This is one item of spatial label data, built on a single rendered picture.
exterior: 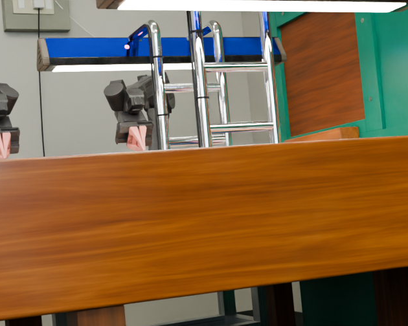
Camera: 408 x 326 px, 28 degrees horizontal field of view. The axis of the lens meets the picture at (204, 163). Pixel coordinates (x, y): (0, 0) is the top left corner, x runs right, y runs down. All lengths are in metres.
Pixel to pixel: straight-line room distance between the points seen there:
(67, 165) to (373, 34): 1.21
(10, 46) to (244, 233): 3.15
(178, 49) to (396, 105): 0.54
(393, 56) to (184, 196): 1.07
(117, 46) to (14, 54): 2.19
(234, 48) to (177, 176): 1.06
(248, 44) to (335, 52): 0.27
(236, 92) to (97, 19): 0.86
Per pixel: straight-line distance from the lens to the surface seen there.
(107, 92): 2.25
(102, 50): 1.93
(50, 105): 4.10
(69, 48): 1.91
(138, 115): 2.25
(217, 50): 1.87
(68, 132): 4.10
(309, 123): 2.34
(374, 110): 2.04
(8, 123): 2.17
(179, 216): 1.02
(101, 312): 1.00
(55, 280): 0.98
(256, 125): 1.61
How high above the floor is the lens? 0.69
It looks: 3 degrees up
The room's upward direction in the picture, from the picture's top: 5 degrees counter-clockwise
